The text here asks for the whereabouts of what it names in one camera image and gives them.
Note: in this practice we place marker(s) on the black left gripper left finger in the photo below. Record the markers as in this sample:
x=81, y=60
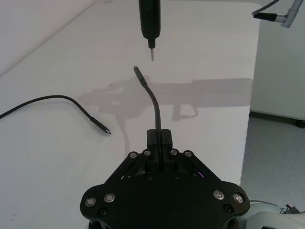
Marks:
x=152, y=143

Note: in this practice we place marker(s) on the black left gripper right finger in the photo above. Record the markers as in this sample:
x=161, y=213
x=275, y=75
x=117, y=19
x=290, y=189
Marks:
x=166, y=142

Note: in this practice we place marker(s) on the white table cloth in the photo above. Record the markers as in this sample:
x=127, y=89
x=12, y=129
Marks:
x=47, y=167

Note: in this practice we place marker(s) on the dark baseboard strip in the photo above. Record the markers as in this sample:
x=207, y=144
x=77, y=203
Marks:
x=276, y=117

